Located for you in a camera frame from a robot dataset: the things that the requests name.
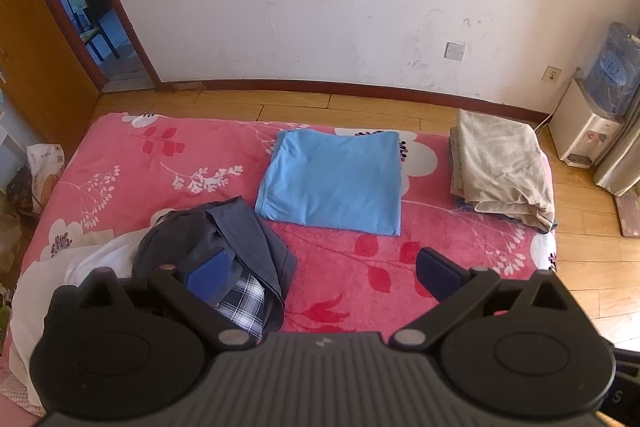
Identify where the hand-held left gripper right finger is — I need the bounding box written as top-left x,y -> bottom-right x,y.
390,247 -> 574,350

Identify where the pink floor mat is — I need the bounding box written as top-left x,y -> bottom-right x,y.
613,191 -> 640,239

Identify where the dark plaid shirt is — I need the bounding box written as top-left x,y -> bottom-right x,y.
132,197 -> 300,339

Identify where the beige curtain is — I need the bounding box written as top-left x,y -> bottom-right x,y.
593,91 -> 640,198

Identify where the white power cable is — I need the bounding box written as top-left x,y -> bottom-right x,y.
531,98 -> 559,134

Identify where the light blue t-shirt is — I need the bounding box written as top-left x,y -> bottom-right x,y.
254,129 -> 404,238

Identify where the pink floral blanket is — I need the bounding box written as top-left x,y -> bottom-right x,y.
0,111 -> 559,427

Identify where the white water dispenser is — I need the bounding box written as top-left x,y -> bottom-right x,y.
548,78 -> 627,168

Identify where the wooden chair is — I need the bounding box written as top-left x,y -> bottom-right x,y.
69,0 -> 122,61

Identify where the folded tan clothes stack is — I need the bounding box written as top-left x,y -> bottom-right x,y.
448,108 -> 559,236

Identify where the wooden door frame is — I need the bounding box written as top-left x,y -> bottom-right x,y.
14,0 -> 164,94

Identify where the printed plastic bag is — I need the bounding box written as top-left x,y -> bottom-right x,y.
24,142 -> 67,214

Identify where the white cloth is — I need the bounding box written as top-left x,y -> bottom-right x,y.
9,227 -> 167,409

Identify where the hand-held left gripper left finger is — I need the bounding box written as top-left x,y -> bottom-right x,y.
79,249 -> 257,350

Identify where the wooden door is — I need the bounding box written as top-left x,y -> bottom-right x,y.
0,0 -> 102,138

